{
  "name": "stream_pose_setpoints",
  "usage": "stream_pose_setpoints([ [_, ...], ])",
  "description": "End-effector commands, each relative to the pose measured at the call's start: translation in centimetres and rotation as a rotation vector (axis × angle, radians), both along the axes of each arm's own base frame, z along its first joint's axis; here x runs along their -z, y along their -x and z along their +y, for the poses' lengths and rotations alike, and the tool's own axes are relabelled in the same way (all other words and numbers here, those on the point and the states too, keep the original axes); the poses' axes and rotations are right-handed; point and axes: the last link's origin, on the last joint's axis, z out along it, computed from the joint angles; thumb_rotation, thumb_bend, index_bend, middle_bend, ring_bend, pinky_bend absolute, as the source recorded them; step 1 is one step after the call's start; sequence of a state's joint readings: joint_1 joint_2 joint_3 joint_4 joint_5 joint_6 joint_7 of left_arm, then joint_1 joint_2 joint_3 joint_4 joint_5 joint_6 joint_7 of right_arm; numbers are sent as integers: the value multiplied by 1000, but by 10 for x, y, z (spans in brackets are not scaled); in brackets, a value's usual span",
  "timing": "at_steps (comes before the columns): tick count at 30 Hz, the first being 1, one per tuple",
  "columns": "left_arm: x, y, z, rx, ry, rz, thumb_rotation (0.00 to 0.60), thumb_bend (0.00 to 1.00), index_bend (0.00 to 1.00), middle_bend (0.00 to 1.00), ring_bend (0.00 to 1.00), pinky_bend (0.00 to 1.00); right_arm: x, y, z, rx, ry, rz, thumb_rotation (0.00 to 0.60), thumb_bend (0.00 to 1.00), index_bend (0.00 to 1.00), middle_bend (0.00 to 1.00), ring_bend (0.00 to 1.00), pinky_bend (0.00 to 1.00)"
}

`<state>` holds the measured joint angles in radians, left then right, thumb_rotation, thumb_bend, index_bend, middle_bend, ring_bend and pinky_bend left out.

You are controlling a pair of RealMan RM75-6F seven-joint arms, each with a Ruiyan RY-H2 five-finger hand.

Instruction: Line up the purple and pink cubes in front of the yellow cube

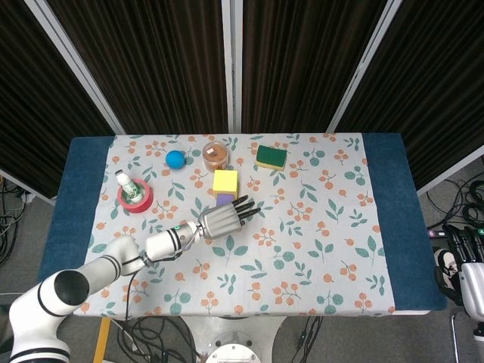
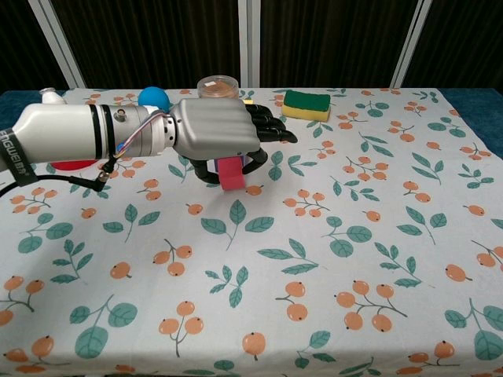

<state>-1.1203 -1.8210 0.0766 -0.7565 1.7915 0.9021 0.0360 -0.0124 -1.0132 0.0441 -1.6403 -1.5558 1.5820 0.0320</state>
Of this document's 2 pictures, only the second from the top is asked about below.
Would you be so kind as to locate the dark folding screen panel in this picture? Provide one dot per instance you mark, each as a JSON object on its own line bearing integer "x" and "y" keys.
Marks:
{"x": 157, "y": 39}
{"x": 334, "y": 39}
{"x": 463, "y": 43}
{"x": 23, "y": 43}

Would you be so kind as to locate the red tape roll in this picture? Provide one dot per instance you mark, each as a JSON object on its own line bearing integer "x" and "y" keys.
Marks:
{"x": 72, "y": 165}

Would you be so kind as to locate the large yellow cube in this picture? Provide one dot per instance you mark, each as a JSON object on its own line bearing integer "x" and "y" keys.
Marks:
{"x": 248, "y": 102}

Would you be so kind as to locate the small pink cube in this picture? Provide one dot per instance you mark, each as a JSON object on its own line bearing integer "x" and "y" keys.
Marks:
{"x": 231, "y": 174}

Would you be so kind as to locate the green yellow sponge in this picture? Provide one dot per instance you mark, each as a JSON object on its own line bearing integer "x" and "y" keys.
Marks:
{"x": 306, "y": 104}

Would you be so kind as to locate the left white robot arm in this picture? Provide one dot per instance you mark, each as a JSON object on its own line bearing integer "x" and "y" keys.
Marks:
{"x": 59, "y": 131}

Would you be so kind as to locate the small white drink bottle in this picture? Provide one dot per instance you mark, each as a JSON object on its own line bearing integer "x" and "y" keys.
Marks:
{"x": 51, "y": 96}

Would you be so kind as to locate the blue ball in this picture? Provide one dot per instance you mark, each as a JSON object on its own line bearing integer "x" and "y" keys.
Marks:
{"x": 155, "y": 97}

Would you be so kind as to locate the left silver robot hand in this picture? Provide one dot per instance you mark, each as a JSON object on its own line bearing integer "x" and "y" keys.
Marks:
{"x": 214, "y": 125}

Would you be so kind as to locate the floral print tablecloth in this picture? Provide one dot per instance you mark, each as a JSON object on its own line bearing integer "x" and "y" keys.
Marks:
{"x": 275, "y": 255}

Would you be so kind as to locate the clear jar brown contents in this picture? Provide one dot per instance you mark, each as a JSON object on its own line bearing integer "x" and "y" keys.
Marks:
{"x": 218, "y": 88}

